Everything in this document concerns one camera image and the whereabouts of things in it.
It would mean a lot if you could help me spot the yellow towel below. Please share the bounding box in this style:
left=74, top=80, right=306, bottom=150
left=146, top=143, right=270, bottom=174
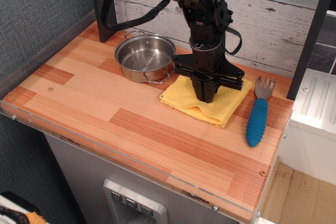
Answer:
left=159, top=74, right=254, bottom=129

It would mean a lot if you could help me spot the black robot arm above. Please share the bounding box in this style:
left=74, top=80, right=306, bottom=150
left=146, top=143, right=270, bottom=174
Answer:
left=172, top=0, right=245, bottom=103

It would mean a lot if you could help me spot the silver ice dispenser panel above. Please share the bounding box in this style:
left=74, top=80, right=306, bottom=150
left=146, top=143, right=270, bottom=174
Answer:
left=103, top=179, right=168, bottom=223

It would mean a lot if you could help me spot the clear acrylic edge guard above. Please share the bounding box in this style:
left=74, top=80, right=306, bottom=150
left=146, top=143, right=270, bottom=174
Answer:
left=2, top=95, right=293, bottom=223

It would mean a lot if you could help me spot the dark right support post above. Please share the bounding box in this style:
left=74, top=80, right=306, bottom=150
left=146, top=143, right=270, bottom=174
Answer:
left=287, top=0, right=331, bottom=101

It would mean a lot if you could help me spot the blue handled metal fork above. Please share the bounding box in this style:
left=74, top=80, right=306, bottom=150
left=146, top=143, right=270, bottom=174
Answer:
left=246, top=76, right=275, bottom=147

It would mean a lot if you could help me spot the orange black object corner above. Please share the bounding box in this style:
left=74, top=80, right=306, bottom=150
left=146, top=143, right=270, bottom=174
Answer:
left=1, top=191, right=48, bottom=223

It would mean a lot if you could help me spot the grey toy fridge cabinet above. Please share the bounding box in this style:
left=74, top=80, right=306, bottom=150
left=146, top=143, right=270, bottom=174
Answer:
left=46, top=135, right=237, bottom=223

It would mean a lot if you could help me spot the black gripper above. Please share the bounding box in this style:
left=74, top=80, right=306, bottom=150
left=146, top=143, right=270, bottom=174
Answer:
left=172, top=40, right=245, bottom=103

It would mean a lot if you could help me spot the white toy sink unit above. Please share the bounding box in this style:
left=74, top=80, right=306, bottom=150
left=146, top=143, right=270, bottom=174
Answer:
left=277, top=10, right=336, bottom=186

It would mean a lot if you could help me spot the silver pot with handles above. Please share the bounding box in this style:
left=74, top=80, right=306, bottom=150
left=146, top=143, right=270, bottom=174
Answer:
left=114, top=34, right=176, bottom=84

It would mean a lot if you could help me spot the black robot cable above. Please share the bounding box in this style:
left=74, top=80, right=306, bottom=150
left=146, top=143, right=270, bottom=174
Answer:
left=100, top=0, right=243, bottom=56

